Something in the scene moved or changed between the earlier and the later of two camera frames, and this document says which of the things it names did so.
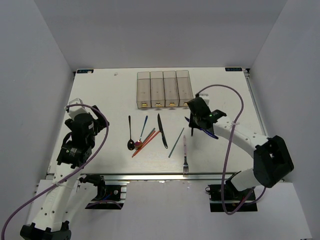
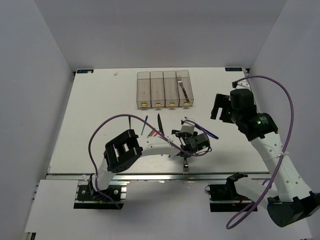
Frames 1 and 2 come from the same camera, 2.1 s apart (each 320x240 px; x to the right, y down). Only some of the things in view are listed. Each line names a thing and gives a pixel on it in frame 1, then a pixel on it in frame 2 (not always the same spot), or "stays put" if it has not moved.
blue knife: [211, 135] stays put
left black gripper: [100, 122] -> [187, 134]
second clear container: [157, 91] stays put
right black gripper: [191, 124] -> [222, 101]
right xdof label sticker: [233, 69] stays put
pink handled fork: [185, 167] stays put
